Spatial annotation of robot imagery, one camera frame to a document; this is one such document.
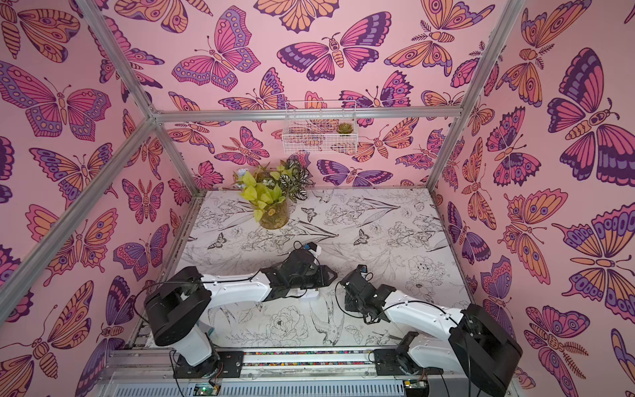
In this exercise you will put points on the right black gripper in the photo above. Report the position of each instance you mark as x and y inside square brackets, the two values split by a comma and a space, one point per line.
[357, 289]

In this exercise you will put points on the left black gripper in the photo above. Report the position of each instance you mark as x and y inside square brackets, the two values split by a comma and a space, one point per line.
[323, 276]

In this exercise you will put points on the white digital alarm clock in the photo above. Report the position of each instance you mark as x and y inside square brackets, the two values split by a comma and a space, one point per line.
[309, 294]

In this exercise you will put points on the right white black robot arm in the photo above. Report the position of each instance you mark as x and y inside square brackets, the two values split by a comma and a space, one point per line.
[468, 340]

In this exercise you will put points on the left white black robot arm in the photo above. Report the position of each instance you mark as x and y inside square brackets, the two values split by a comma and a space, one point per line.
[176, 307]

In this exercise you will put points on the dark patterned leaf plant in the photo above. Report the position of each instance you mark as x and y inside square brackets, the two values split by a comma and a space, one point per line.
[294, 179]

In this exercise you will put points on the green plant in glass vase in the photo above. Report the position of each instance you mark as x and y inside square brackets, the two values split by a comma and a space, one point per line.
[263, 191]

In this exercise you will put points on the small succulent in basket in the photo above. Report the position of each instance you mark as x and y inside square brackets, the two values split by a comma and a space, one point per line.
[345, 128]

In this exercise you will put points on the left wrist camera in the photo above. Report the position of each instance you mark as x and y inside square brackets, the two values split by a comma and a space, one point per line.
[313, 248]

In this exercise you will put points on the white wire wall basket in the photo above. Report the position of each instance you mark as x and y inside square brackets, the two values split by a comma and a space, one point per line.
[311, 127]

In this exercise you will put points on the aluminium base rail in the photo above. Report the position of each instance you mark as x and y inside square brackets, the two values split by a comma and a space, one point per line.
[312, 371]

